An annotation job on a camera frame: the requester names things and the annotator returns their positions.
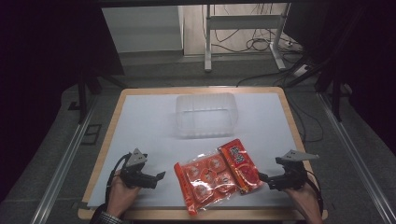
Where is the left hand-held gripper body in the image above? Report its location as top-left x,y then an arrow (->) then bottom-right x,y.
120,147 -> 149,189

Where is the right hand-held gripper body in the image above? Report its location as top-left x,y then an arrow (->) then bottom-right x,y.
272,148 -> 320,191

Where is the large red snack packet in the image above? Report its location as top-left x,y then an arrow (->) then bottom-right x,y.
173,148 -> 247,217

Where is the clear plastic container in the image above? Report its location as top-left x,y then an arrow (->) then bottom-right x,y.
174,91 -> 240,140

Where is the person's right hand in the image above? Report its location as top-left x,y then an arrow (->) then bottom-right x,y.
284,181 -> 323,224

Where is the person's left hand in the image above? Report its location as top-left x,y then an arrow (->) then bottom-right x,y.
106,174 -> 142,219

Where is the black metal stand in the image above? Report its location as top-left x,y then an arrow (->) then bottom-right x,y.
67,66 -> 129,125
284,52 -> 354,123

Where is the white power strip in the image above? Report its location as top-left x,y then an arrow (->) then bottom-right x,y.
292,63 -> 313,77

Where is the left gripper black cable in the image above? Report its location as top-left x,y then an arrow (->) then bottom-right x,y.
105,152 -> 133,204

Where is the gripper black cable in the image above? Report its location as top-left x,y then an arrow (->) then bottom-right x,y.
305,169 -> 325,216
105,152 -> 133,204

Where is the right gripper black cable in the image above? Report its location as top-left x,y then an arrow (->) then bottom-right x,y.
305,169 -> 325,216

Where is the black floor cable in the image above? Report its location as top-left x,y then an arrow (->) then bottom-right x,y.
288,94 -> 325,145

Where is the aluminium floor rail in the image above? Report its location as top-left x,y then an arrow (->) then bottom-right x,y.
317,91 -> 396,224
30,92 -> 100,224

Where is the tangle of floor cables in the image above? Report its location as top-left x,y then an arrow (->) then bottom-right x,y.
211,4 -> 304,54

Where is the white metal desk frame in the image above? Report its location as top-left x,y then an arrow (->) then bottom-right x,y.
203,3 -> 292,73

